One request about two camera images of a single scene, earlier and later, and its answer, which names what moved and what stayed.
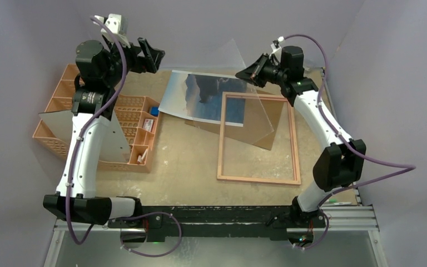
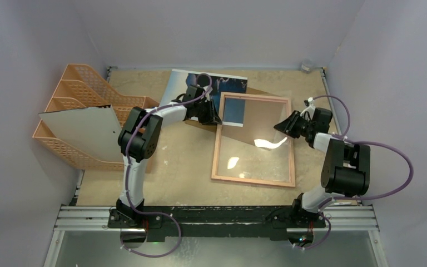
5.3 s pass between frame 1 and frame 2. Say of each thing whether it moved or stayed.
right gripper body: moved
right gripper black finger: moved
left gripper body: moved
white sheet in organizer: stayed
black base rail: stayed
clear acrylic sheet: moved
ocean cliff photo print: stayed
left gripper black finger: moved
